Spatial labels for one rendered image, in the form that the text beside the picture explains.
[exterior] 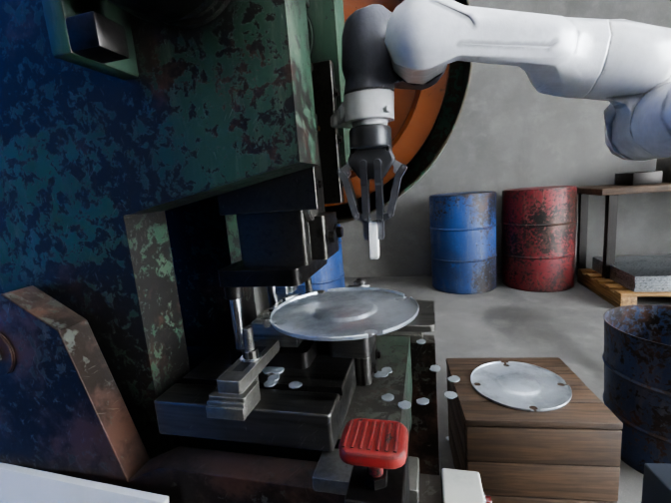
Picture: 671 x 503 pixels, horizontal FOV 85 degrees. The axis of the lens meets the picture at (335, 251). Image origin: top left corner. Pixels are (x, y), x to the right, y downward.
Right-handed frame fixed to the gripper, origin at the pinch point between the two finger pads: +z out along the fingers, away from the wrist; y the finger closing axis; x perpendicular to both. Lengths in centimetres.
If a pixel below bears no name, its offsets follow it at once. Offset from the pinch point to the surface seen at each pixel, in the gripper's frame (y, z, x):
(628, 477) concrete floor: 74, 90, 57
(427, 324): 9.5, 13.9, -6.6
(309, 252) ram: -11.0, 1.3, -5.9
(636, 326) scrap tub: 90, 51, 91
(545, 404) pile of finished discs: 43, 56, 40
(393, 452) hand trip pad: 5.9, 16.0, -35.2
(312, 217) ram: -10.0, -5.2, -6.0
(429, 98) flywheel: 11.0, -30.7, 32.9
